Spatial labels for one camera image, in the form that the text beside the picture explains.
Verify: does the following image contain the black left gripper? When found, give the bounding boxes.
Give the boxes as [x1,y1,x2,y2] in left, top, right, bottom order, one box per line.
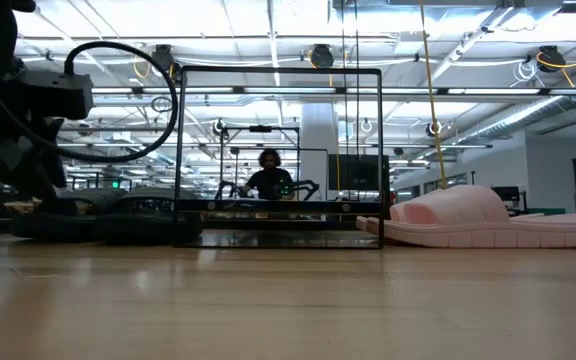
[0,117,68,201]

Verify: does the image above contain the pink slide sandal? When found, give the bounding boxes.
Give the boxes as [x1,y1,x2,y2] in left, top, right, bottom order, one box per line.
[362,184,576,250]
[355,212,576,236]

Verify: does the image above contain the person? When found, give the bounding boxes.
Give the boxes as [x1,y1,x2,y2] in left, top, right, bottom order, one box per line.
[237,148,297,201]

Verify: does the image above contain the white building column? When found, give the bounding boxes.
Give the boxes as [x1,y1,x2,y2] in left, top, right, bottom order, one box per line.
[300,102,340,201]

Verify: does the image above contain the black monitor screen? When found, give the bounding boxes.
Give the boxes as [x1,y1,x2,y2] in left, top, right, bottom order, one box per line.
[327,153,390,192]

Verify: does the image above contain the small black monitor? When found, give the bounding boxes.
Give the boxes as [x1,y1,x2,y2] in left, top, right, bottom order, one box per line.
[491,185,521,202]

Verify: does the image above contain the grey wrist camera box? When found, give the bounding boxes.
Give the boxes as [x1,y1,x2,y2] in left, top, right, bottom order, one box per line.
[15,69,95,121]

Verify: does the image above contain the black ceiling cable reel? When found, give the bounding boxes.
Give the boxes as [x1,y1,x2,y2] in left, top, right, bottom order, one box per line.
[537,44,567,74]
[310,43,335,70]
[150,43,177,72]

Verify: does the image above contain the black background rig frame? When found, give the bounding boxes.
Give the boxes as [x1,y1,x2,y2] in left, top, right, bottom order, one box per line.
[219,124,302,201]

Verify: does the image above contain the black metal frame shelf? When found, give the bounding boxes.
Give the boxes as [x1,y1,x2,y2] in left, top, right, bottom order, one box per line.
[171,66,385,250]

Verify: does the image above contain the yellow hanging cable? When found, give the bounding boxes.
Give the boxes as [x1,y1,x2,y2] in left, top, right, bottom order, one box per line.
[419,0,449,191]

